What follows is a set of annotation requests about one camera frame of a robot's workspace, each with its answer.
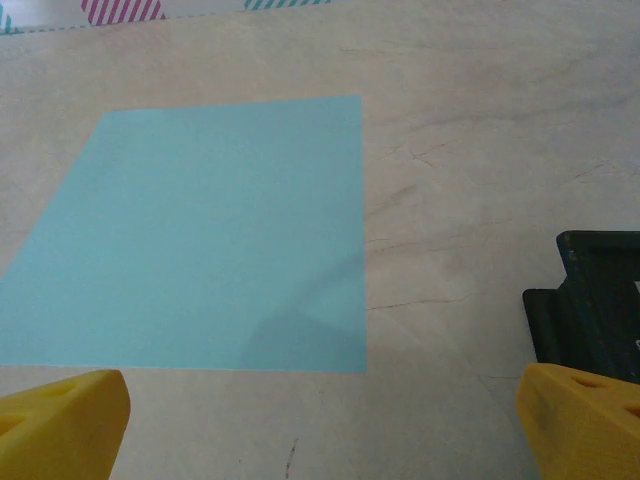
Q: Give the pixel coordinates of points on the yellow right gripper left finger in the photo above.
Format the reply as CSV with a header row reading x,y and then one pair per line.
x,y
60,430

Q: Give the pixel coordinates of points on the light blue paper sheet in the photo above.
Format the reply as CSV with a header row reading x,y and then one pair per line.
x,y
200,235

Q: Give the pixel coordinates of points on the black folding chessboard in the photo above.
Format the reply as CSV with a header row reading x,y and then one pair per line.
x,y
590,300

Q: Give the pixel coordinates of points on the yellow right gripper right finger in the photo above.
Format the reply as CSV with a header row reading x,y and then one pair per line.
x,y
585,430

